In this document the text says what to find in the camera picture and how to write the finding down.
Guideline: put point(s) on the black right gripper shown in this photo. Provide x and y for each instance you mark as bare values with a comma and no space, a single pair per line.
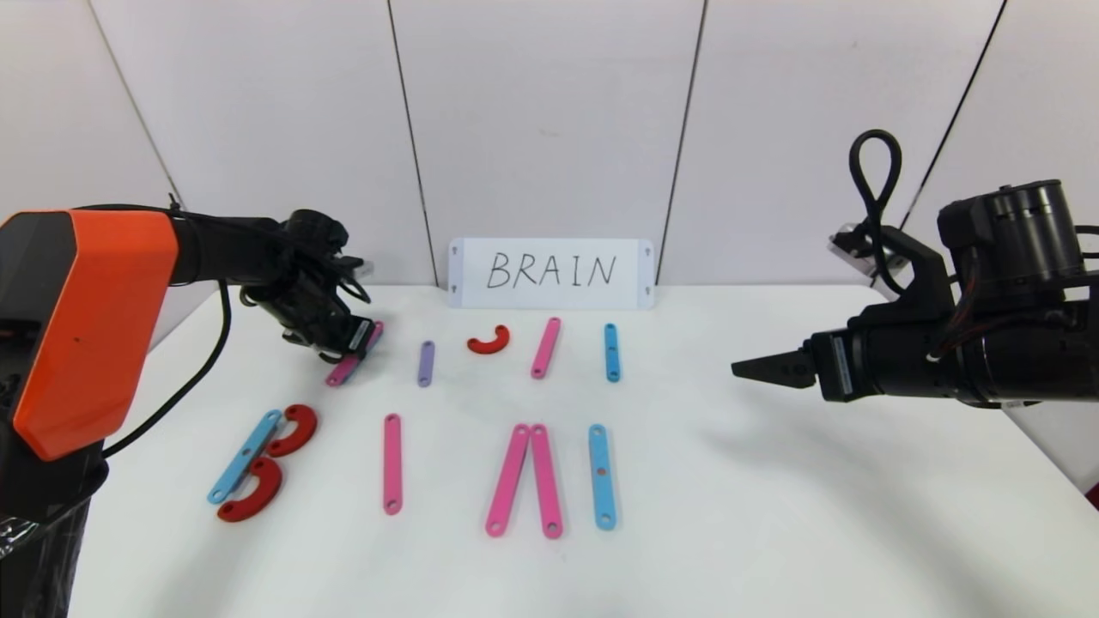
834,366

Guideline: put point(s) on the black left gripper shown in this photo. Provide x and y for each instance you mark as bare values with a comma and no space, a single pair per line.
355,336

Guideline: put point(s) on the long pink bar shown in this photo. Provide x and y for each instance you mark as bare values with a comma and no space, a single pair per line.
546,481
339,373
507,481

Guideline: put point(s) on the short purple bar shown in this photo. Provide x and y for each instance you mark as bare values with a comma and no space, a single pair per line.
426,364

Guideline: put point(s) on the dark pink bar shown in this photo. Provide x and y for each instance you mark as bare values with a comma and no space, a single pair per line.
392,463

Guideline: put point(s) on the small red C piece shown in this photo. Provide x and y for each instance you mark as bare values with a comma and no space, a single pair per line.
489,347

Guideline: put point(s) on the orange and black left arm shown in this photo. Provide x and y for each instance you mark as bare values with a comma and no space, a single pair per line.
86,300

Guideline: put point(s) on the white BRAIN sign card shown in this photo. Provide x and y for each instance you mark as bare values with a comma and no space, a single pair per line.
635,275

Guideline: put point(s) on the large red C piece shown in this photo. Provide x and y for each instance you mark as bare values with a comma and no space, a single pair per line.
305,425
266,493

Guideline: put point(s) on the long light blue bar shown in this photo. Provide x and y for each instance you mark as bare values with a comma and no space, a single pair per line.
245,457

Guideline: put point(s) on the short blue bar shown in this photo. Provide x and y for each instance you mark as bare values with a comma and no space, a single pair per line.
611,352

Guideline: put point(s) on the short pink bar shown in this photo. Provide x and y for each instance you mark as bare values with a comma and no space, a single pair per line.
545,348

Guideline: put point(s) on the blue bar with orange underside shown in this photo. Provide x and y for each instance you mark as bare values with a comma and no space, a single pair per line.
602,498

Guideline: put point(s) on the dark red object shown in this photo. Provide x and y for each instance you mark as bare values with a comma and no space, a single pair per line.
1095,498

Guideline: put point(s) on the crinkled clear plastic wrap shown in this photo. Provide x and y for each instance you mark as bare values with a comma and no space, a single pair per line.
17,528

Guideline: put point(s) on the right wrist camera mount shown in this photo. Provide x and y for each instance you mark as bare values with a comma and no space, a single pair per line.
919,266

